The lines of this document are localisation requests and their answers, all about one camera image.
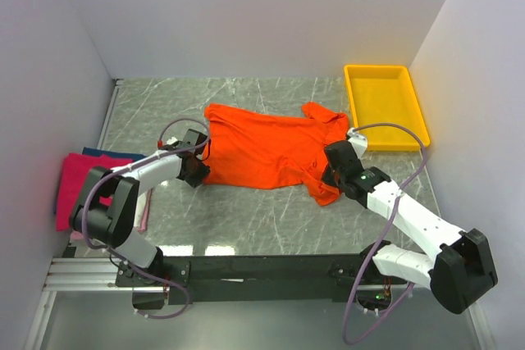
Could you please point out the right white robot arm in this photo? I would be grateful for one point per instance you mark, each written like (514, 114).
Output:
(456, 265)

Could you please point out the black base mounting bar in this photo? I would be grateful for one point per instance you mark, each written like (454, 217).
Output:
(252, 278)

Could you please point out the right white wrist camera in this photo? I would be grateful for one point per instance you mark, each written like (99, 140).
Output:
(358, 141)

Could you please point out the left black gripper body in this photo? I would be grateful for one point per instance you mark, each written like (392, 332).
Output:
(200, 171)

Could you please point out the orange t shirt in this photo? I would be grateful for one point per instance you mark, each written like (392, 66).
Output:
(260, 151)

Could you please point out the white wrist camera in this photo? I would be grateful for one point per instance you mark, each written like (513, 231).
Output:
(358, 141)
(168, 143)

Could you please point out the folded navy t shirt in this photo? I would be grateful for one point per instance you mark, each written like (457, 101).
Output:
(94, 152)

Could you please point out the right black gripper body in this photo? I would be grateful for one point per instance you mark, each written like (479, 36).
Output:
(332, 178)

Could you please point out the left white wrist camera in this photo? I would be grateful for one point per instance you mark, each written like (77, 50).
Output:
(168, 143)

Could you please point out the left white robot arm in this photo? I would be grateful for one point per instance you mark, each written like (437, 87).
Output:
(105, 208)

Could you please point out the folded magenta t shirt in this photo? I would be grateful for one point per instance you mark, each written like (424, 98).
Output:
(75, 168)

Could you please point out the yellow plastic tray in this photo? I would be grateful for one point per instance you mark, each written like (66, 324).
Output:
(384, 96)

